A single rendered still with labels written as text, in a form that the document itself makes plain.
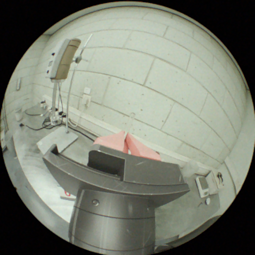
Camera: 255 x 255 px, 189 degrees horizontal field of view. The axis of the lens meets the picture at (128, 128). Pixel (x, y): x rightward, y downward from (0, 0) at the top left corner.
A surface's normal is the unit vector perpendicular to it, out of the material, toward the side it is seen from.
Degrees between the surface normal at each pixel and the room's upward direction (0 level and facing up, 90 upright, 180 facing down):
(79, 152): 0
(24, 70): 90
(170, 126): 90
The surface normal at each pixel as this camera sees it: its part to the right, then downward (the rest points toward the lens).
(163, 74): -0.22, 0.40
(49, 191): 0.34, -0.83
